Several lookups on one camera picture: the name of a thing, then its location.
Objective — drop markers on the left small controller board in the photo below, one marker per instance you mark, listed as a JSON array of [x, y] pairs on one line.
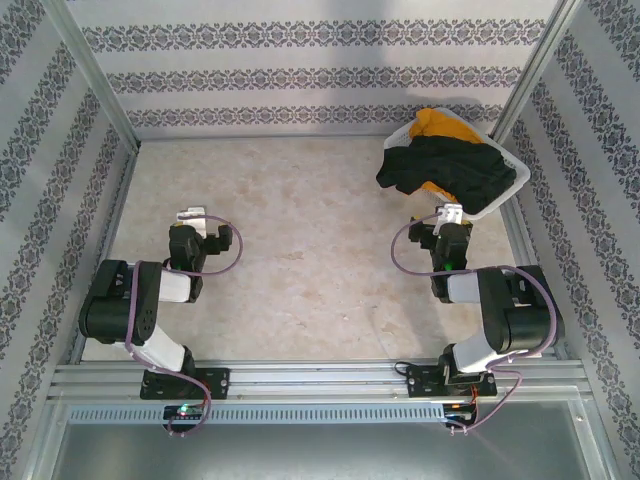
[[184, 411]]

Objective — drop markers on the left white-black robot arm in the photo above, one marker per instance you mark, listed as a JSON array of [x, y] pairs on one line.
[[115, 305]]

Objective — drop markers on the aluminium mounting rail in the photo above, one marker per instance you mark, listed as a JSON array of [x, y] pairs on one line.
[[315, 380]]

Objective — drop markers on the white plastic laundry basket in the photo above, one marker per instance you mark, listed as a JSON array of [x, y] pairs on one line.
[[400, 137]]

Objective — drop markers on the black t-shirt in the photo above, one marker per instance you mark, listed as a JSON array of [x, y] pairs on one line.
[[450, 165]]

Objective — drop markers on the small controller board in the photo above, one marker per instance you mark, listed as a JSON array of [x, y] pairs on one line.
[[459, 412], [184, 411]]

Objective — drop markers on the right small controller board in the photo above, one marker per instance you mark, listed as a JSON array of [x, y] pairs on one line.
[[459, 412]]

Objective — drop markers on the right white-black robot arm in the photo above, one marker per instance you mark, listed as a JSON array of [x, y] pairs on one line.
[[525, 315]]

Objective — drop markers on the aluminium frame post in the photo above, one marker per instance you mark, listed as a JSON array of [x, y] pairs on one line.
[[95, 75], [535, 70]]

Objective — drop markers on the orange t-shirt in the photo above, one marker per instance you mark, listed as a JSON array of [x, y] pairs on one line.
[[440, 125]]

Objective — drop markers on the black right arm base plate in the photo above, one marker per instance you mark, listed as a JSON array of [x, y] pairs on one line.
[[422, 381]]

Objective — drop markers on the grey metal panel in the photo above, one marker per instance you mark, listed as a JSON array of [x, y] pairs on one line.
[[320, 452]]

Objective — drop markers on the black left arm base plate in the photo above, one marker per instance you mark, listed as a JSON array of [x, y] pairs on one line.
[[215, 382]]

